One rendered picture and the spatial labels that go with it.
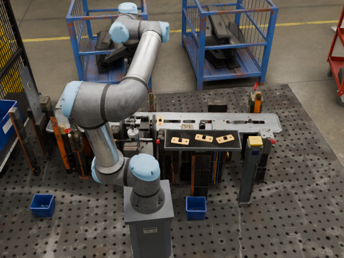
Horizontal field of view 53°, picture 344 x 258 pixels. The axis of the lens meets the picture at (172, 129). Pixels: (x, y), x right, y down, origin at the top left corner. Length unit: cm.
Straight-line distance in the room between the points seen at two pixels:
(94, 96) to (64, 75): 357
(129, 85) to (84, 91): 13
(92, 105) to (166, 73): 340
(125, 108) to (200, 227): 106
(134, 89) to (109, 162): 37
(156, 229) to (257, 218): 67
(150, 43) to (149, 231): 79
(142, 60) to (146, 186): 50
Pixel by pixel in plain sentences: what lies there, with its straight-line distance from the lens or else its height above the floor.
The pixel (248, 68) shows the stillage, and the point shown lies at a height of 16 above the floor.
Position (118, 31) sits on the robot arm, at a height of 175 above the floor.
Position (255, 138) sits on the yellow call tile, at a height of 116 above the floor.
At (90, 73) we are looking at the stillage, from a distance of 423.
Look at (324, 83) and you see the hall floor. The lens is 458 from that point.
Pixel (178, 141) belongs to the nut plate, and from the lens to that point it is 169.
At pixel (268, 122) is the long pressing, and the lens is 213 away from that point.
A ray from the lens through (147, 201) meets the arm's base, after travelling 145.
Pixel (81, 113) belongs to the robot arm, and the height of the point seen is 167.
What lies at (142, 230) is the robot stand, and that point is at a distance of 156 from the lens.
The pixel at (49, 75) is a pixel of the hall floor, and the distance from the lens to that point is 467.
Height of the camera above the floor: 231
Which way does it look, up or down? 41 degrees down
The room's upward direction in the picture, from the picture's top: 1 degrees counter-clockwise
